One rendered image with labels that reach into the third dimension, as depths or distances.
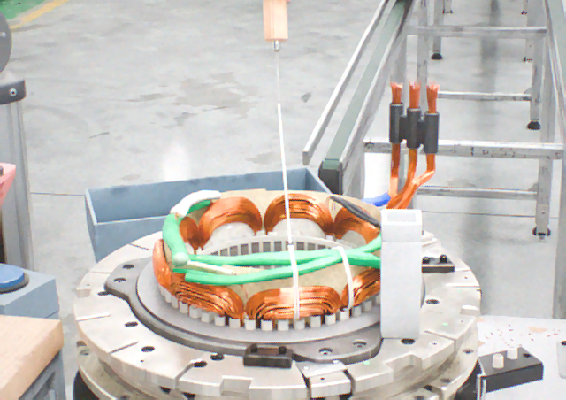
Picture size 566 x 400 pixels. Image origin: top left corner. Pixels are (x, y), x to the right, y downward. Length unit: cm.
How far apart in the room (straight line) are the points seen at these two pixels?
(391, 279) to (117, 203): 50
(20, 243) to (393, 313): 59
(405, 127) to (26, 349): 35
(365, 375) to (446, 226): 320
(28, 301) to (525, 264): 276
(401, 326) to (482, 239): 306
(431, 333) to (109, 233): 41
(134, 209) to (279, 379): 51
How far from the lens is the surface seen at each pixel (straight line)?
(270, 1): 86
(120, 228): 116
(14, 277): 111
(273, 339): 83
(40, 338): 94
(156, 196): 126
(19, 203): 131
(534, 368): 145
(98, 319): 89
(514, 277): 363
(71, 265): 376
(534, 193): 390
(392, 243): 82
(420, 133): 94
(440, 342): 85
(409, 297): 83
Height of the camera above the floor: 149
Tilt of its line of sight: 20 degrees down
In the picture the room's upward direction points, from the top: 1 degrees counter-clockwise
